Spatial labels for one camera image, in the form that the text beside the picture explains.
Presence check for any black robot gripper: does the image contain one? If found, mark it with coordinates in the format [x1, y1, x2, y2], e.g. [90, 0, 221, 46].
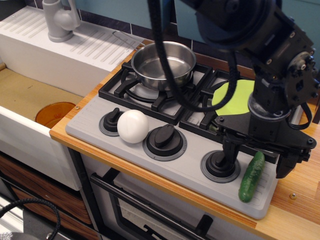
[215, 112, 317, 178]

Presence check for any green toy pickle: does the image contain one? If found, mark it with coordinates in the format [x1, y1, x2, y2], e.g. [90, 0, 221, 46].
[238, 151, 266, 203]

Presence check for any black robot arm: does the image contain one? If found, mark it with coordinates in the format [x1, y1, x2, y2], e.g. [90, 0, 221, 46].
[186, 0, 320, 179]

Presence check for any black right stove knob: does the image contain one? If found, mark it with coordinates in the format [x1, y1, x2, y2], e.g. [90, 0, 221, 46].
[200, 150, 241, 184]

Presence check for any black stove knob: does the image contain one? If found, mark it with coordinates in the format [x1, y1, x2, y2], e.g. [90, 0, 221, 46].
[142, 124, 188, 162]
[99, 107, 124, 137]
[200, 150, 241, 184]

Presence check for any lime green plate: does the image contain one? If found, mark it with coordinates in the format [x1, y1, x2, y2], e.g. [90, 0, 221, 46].
[211, 79, 255, 116]

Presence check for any grey toy stove top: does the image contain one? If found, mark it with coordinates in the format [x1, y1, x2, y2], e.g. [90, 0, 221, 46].
[64, 62, 306, 221]

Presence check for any black middle stove knob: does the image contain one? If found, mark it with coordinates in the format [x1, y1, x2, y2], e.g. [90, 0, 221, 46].
[142, 124, 188, 162]

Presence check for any white toy mushroom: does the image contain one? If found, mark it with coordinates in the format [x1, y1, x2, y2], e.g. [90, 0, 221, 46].
[117, 109, 149, 144]

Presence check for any stainless steel pot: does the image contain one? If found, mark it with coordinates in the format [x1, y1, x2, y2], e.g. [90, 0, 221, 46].
[121, 41, 196, 92]

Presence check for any black left stove knob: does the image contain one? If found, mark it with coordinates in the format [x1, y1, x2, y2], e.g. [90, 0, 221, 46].
[99, 107, 124, 137]

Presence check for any brass countertop screw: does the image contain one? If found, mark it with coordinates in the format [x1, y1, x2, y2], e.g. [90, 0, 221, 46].
[290, 193, 297, 200]

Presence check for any black right burner grate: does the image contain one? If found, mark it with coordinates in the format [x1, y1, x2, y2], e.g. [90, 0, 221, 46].
[178, 69, 301, 165]

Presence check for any black burner grate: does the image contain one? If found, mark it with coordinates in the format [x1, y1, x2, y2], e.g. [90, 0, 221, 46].
[178, 69, 301, 165]
[98, 61, 214, 126]

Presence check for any black left burner grate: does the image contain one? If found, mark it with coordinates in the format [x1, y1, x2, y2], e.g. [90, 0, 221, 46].
[98, 61, 214, 126]

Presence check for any toy oven door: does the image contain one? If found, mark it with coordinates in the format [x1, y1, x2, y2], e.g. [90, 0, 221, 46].
[82, 155, 260, 240]

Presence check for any white toy sink unit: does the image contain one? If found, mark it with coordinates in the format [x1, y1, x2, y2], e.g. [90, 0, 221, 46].
[0, 6, 141, 191]

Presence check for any wooden drawer front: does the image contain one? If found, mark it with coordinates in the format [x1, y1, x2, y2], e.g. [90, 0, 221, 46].
[0, 152, 99, 240]

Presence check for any grey toy faucet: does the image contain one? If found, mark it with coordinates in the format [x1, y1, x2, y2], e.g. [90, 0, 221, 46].
[42, 0, 81, 43]

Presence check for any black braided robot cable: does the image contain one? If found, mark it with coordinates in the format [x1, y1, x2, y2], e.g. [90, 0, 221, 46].
[146, 0, 238, 112]

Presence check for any black oven door handle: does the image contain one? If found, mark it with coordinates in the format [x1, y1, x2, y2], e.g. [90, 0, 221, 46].
[90, 173, 209, 240]

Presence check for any black braided foreground cable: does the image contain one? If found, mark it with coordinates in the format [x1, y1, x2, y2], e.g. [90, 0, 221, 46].
[0, 198, 61, 240]

